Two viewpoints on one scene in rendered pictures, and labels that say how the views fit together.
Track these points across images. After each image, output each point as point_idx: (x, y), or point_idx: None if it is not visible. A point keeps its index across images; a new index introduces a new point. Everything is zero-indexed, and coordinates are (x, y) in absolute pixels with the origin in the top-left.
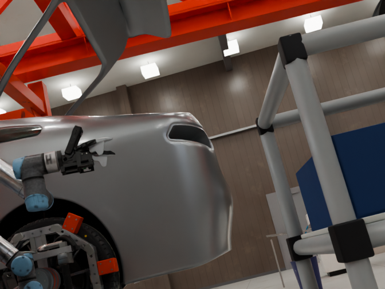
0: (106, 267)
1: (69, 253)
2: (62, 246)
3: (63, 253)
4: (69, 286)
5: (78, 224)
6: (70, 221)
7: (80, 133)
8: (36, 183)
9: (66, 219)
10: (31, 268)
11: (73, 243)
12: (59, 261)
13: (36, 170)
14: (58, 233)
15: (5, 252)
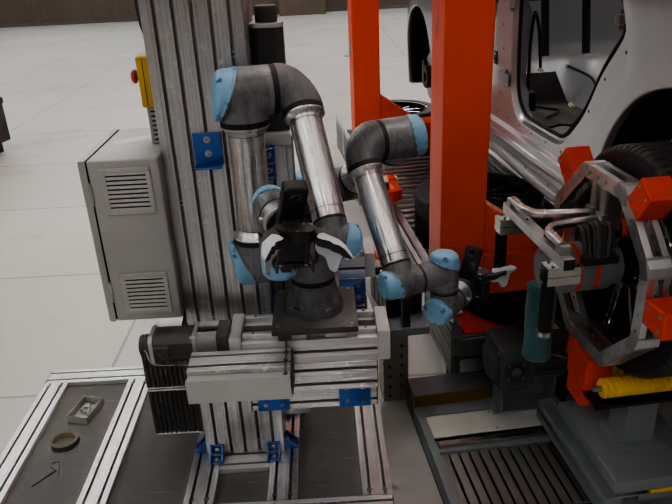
0: (653, 322)
1: (563, 271)
2: (557, 253)
3: (546, 267)
4: (539, 320)
5: (650, 210)
6: (639, 196)
7: (289, 200)
8: (261, 244)
9: (635, 188)
10: (403, 294)
11: (596, 251)
12: (540, 274)
13: (261, 224)
14: (621, 204)
15: (379, 255)
